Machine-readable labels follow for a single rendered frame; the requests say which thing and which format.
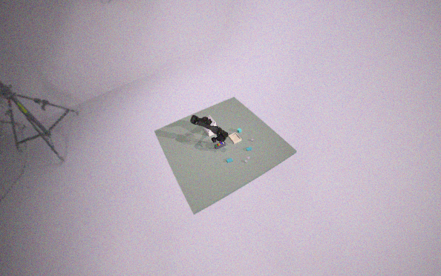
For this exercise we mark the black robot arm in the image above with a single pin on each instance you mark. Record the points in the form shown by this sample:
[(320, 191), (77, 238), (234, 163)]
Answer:
[(205, 122)]

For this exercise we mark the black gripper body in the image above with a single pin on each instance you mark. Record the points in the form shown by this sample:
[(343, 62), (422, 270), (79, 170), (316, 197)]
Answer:
[(214, 139)]

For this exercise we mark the beige square tray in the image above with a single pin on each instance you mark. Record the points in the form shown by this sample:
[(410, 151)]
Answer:
[(234, 138)]

